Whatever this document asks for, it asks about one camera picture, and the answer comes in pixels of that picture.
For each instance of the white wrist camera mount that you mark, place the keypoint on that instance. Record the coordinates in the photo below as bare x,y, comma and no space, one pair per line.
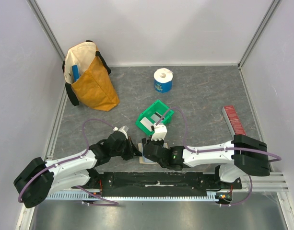
160,132
123,130

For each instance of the toilet paper roll blue wrap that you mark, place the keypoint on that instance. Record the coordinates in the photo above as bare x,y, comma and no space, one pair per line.
163,80

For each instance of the blue item in bag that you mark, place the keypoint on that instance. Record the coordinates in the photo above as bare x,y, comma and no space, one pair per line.
75,72

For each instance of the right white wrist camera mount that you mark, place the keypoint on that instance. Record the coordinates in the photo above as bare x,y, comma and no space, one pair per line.
160,132

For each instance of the beige leather card holder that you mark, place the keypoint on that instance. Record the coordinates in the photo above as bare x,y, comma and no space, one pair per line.
144,160

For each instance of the card with magnetic stripe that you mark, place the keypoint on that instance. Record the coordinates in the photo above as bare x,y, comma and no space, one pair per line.
156,117

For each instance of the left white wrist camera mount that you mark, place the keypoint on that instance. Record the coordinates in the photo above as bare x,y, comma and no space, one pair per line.
123,130

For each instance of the orange tote bag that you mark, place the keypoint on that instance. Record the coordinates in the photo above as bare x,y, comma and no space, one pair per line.
94,87

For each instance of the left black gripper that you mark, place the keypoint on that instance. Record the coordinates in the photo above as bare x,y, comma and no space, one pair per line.
132,150

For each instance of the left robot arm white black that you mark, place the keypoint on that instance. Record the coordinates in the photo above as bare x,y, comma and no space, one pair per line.
41,178

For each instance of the red and grey box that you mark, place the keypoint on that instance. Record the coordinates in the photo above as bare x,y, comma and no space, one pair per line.
233,122

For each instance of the white card in bin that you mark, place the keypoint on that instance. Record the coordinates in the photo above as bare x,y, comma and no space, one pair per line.
147,123

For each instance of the green plastic bin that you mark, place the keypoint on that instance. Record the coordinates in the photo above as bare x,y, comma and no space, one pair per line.
150,116

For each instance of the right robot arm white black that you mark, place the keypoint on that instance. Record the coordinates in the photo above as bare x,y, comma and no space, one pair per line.
238,157

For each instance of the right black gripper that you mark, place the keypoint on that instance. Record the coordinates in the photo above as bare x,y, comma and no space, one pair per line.
146,148

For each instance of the white slotted cable duct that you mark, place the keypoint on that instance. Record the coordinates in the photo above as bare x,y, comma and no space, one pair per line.
79,195

